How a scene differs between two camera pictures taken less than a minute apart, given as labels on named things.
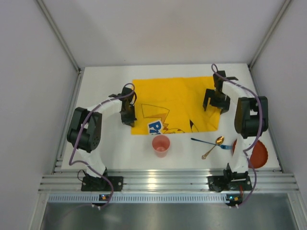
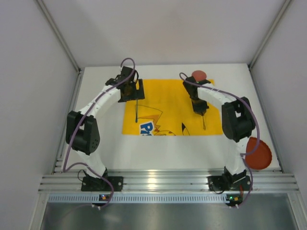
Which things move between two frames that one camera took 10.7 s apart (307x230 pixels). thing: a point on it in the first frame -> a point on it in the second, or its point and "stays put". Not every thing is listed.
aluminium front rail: (170, 186) stays put
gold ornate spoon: (219, 140) -> (204, 127)
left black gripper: (127, 114) -> (134, 96)
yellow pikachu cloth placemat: (172, 105) stays put
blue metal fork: (224, 146) -> (136, 120)
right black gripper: (216, 100) -> (201, 109)
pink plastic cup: (160, 144) -> (199, 75)
